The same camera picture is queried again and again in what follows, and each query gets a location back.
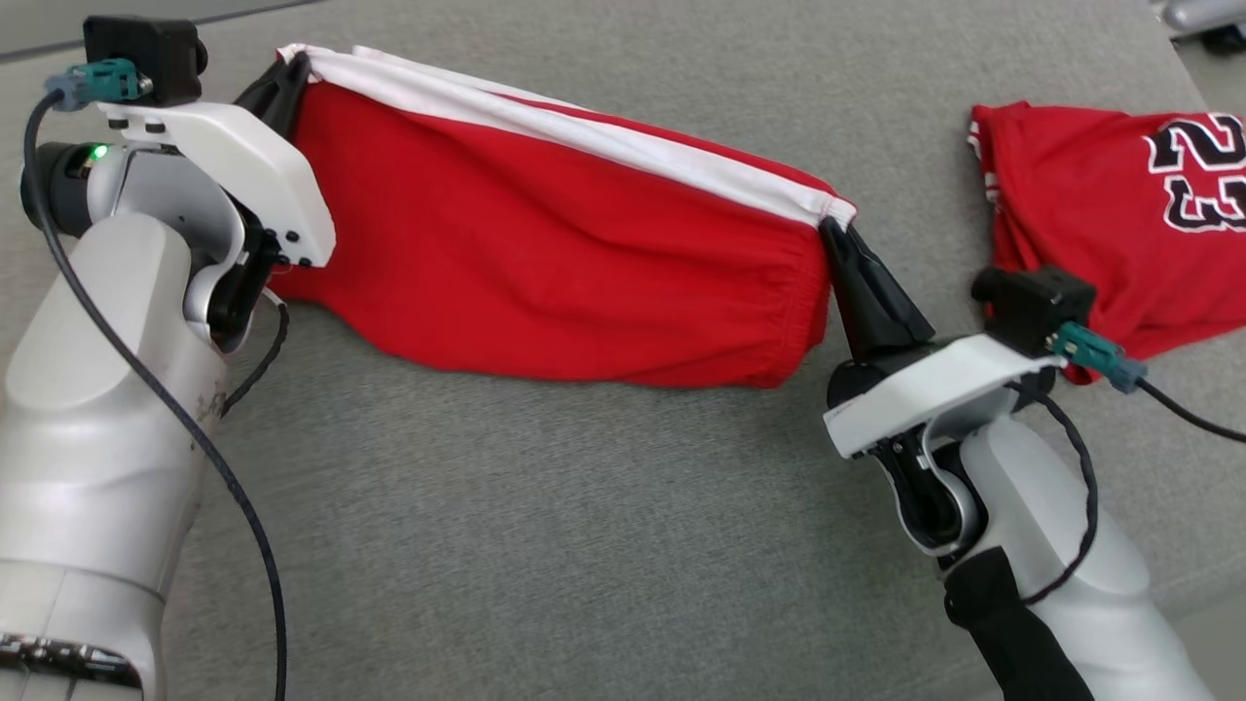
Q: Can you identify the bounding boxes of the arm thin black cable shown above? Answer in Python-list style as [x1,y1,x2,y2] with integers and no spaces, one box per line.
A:
[1008,385,1101,607]
[219,292,291,420]

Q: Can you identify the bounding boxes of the red shorts with white stripe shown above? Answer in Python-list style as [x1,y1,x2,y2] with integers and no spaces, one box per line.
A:
[261,43,860,390]

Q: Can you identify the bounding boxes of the red white jersey shirt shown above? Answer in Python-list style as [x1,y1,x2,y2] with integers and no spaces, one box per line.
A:
[969,100,1246,387]

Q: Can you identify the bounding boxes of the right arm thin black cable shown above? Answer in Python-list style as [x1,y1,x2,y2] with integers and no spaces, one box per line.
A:
[1008,385,1101,607]

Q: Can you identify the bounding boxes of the left arm thick black cable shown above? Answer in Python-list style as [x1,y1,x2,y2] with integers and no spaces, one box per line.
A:
[21,88,288,701]

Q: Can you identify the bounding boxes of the arm thick black cable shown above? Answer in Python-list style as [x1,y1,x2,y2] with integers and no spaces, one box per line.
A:
[21,88,288,701]
[1134,378,1246,444]

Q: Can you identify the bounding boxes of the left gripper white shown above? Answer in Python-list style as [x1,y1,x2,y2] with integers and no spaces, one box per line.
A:
[97,54,337,349]

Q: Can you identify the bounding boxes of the grey partition post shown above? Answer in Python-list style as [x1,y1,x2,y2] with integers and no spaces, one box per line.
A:
[1158,0,1246,55]

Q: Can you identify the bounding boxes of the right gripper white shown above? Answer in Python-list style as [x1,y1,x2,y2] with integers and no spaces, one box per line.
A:
[820,219,1067,558]

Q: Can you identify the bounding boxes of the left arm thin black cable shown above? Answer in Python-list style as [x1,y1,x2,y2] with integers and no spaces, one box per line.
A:
[219,292,291,420]

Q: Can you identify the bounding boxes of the right arm thick black cable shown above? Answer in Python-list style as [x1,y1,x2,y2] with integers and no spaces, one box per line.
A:
[1134,378,1246,444]

